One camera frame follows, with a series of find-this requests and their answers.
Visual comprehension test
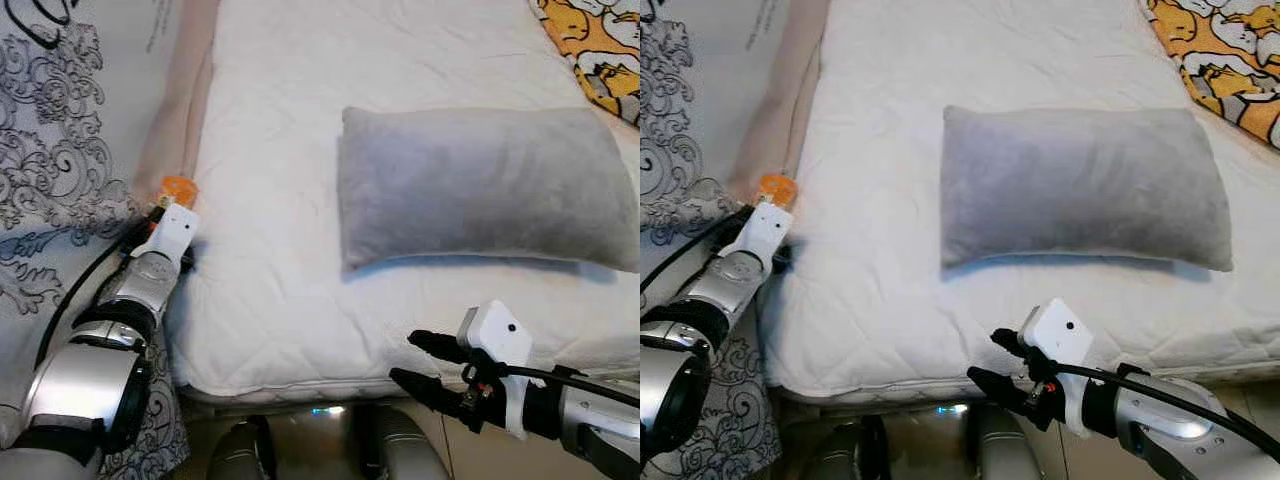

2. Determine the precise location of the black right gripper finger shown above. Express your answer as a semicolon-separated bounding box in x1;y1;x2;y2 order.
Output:
389;367;471;421
966;365;1036;419
989;327;1041;363
407;329;471;366

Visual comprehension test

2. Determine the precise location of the small orange plastic object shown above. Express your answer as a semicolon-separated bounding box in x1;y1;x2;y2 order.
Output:
757;173;798;208
160;175;198;208

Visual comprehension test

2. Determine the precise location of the grey right robot leg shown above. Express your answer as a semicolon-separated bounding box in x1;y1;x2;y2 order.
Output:
360;405;451;480
965;405;1051;480

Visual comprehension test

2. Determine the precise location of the grey robot leg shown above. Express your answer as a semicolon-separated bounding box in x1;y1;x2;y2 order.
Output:
800;415;881;480
205;415;276;480
965;405;1051;480
360;405;451;480

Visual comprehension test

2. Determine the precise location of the white quilted mattress topper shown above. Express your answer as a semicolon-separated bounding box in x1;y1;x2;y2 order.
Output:
165;0;641;401
760;0;1280;401

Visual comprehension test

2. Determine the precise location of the grey velvet pillow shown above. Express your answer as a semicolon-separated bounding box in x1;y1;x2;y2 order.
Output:
337;105;641;273
940;105;1234;273

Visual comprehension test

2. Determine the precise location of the grey left robot leg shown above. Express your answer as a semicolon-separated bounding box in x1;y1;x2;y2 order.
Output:
800;415;881;480
205;415;276;480

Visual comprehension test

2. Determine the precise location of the grey floral printed fabric panel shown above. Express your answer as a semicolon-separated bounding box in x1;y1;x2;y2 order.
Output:
640;0;791;480
0;0;196;480

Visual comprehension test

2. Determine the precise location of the yellow cartoon print blanket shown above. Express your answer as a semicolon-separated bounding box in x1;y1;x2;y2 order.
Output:
530;0;641;126
1145;0;1280;151

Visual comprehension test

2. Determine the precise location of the beige bed side bumper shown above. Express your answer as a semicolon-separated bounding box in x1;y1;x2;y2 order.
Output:
135;0;221;201
745;0;831;201

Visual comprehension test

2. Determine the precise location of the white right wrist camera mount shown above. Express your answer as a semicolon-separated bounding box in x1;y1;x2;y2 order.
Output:
458;300;533;441
1018;298;1096;438

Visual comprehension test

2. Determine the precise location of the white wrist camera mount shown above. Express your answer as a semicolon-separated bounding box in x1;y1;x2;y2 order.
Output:
150;203;199;263
1018;298;1096;438
458;300;533;441
740;200;797;263

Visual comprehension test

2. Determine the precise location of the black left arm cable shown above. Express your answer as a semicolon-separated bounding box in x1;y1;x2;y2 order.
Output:
35;205;166;371
640;205;756;293

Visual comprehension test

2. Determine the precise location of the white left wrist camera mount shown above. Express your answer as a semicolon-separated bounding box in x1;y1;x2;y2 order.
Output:
740;200;797;263
150;203;199;263

